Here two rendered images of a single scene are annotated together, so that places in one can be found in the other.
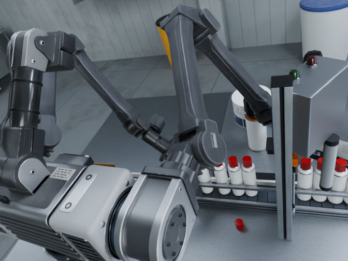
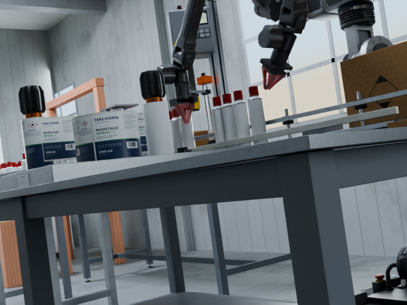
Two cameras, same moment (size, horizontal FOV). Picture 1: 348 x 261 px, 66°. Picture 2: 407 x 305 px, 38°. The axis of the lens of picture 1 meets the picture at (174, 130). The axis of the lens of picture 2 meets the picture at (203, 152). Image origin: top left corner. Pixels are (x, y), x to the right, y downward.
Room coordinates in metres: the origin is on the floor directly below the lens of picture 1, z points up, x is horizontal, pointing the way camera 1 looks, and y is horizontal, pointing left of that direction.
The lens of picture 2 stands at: (2.73, 0.46, 0.79)
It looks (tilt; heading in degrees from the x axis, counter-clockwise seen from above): 3 degrees up; 200
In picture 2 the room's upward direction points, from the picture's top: 8 degrees counter-clockwise
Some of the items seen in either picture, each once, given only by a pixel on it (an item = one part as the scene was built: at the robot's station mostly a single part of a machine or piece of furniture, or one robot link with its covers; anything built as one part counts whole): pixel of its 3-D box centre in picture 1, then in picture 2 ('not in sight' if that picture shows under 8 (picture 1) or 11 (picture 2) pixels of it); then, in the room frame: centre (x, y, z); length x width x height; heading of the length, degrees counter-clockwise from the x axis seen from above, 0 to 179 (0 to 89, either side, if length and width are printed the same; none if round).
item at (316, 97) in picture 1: (309, 106); (191, 34); (0.51, -0.35, 1.38); 0.17 x 0.10 x 0.19; 116
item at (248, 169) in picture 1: (249, 176); (220, 124); (0.68, -0.22, 0.98); 0.05 x 0.05 x 0.20
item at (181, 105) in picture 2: not in sight; (183, 112); (0.67, -0.36, 1.05); 0.07 x 0.07 x 0.09; 61
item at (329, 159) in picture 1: (328, 163); (192, 85); (0.47, -0.39, 1.18); 0.04 x 0.04 x 0.21
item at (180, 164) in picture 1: (177, 178); not in sight; (0.36, 0.03, 1.45); 0.09 x 0.08 x 0.12; 56
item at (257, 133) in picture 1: (255, 121); (155, 114); (0.92, -0.36, 1.03); 0.09 x 0.09 x 0.30
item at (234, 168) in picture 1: (235, 176); (230, 121); (0.70, -0.17, 0.98); 0.05 x 0.05 x 0.20
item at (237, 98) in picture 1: (252, 106); (107, 139); (1.14, -0.44, 0.95); 0.20 x 0.20 x 0.14
